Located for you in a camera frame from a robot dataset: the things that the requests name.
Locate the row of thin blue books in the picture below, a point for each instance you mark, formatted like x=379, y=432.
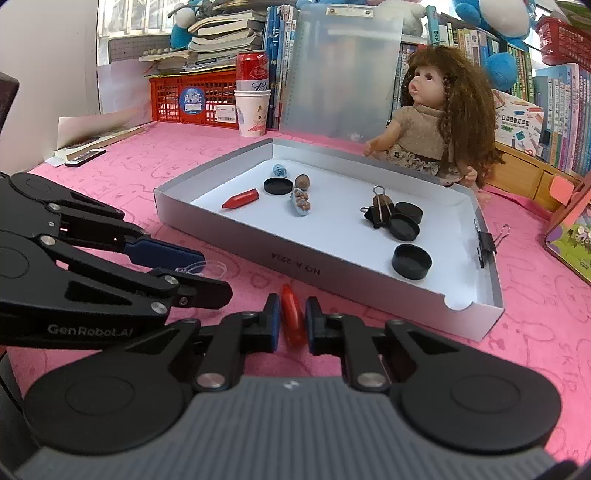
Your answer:
x=281, y=64

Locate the red drink can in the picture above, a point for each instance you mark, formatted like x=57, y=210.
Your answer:
x=251, y=71

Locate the clear round plastic lid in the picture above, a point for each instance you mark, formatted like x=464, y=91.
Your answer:
x=207, y=267

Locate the brown-haired doll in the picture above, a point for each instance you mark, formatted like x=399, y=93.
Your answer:
x=429, y=124

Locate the wooden drawer box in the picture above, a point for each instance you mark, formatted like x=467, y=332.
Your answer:
x=521, y=180

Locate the black round cap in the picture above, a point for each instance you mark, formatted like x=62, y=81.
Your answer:
x=404, y=228
x=411, y=210
x=412, y=261
x=278, y=186

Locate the white paper cup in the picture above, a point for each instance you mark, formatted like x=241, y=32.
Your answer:
x=251, y=115

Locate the large black binder clip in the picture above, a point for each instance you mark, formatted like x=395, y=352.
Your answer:
x=378, y=214

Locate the plain blue hair clip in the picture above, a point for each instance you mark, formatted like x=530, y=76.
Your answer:
x=279, y=170

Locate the clear plastic clipboard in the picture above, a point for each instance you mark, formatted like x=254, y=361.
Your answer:
x=341, y=69

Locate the pink rabbit-print towel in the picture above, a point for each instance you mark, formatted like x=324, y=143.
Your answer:
x=531, y=323

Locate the black remote control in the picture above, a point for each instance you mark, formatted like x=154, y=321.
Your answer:
x=85, y=158

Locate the red plastic crate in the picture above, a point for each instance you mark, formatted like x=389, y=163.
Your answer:
x=171, y=99

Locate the blue and white plush toy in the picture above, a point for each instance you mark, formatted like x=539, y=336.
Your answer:
x=182, y=27

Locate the long row of upright books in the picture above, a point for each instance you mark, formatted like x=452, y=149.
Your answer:
x=563, y=120

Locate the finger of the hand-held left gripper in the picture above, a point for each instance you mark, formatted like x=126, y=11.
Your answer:
x=207, y=293
x=161, y=254

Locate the blue bear hair clip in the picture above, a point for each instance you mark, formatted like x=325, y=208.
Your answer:
x=300, y=201

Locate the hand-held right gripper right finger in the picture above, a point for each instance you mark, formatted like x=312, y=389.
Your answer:
x=310, y=325

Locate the small black binder clip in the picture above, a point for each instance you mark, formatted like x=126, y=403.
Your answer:
x=487, y=244

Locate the stack of lying books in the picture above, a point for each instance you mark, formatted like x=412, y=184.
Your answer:
x=217, y=41

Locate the grey cardboard box tray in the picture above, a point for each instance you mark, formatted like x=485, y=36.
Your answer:
x=332, y=240

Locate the small red mesh basket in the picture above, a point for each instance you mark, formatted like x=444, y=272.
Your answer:
x=565, y=41

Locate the colourful stationery box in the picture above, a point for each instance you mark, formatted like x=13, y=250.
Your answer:
x=517, y=124

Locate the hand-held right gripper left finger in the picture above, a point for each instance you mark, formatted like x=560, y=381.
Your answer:
x=275, y=323

